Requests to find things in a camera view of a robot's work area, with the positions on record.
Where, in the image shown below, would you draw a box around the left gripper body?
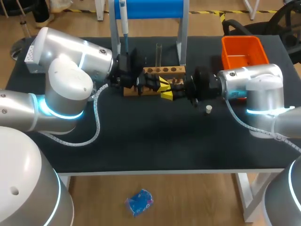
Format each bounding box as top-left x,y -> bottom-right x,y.
110,48 -> 147,95

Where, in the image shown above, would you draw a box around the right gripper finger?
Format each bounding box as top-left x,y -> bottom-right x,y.
167,80 -> 189,91
160,90 -> 189,102

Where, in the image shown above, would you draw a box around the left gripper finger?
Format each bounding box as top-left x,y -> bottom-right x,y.
138,80 -> 168,94
143,73 -> 169,86

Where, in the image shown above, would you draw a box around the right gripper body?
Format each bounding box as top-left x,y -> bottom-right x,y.
185,66 -> 223,108

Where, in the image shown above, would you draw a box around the wooden test tube rack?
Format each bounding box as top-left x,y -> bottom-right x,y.
123,66 -> 187,97

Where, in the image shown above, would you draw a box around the clear glass test tube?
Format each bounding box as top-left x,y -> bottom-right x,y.
155,43 -> 164,68

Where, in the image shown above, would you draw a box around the white and blue pipette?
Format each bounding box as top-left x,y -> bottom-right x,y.
118,0 -> 130,56

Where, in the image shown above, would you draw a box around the pipette stand with blue panel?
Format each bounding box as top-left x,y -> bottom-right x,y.
107,0 -> 190,66

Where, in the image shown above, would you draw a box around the white perforated tip box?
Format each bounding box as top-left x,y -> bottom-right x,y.
24,37 -> 49,74

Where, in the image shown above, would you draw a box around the orange plastic bin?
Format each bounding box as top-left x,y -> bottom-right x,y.
221,35 -> 269,70

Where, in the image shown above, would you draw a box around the black office chair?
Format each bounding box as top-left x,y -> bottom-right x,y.
222,3 -> 301,65

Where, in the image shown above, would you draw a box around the person's legs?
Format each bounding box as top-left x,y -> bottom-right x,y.
31,0 -> 55,29

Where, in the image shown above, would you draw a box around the blue plastic packet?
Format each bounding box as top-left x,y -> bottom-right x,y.
124,188 -> 154,218

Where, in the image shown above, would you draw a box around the white cable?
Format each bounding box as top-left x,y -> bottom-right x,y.
40,83 -> 109,147
224,98 -> 301,154

